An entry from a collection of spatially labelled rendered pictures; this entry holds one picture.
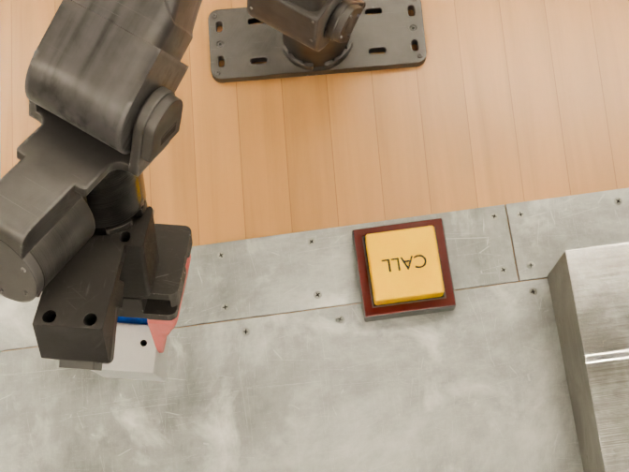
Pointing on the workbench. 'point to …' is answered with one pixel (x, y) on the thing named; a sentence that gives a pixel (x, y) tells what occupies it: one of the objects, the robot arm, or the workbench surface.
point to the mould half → (595, 349)
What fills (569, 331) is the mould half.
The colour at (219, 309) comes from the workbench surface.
